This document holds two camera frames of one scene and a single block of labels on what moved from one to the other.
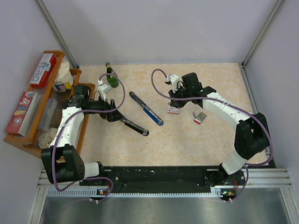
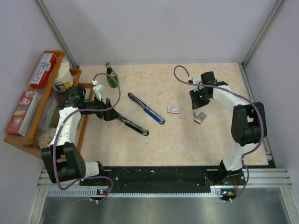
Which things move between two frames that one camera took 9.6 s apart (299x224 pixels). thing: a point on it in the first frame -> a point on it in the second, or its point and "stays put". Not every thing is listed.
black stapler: [135, 127] stays put
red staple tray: [200, 118] stays put
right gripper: [176, 103] -> [196, 103]
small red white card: [173, 110] stays put
